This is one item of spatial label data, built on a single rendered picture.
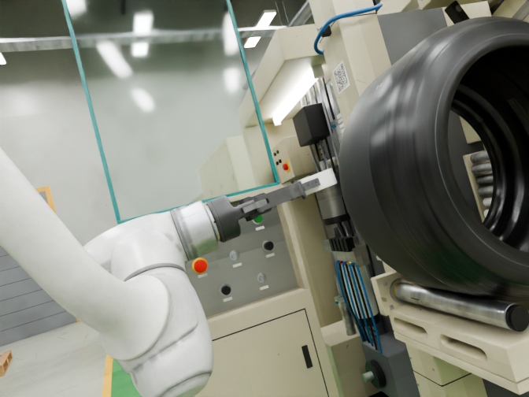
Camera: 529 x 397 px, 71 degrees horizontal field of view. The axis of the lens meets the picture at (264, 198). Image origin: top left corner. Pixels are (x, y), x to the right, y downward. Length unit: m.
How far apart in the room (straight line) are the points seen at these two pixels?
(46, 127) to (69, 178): 1.29
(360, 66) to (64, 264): 0.92
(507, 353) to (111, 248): 0.66
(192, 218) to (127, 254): 0.11
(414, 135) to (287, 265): 0.78
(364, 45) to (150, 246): 0.83
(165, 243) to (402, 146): 0.42
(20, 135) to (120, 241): 9.48
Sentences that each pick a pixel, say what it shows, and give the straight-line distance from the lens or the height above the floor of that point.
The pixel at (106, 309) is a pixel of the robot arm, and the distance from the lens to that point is 0.44.
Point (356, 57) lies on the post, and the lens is 1.13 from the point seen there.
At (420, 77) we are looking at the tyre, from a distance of 0.73.
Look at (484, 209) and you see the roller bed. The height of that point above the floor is 1.01.
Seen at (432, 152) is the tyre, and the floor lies 1.21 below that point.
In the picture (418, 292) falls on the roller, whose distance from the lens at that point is 0.95.
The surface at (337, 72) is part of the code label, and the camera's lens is 1.17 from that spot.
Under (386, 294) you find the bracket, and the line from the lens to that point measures 1.02.
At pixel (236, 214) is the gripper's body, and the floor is 1.19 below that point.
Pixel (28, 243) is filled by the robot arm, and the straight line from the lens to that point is 0.42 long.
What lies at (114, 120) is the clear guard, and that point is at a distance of 1.31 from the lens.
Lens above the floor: 1.18
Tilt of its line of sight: 3 degrees up
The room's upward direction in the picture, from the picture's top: 15 degrees counter-clockwise
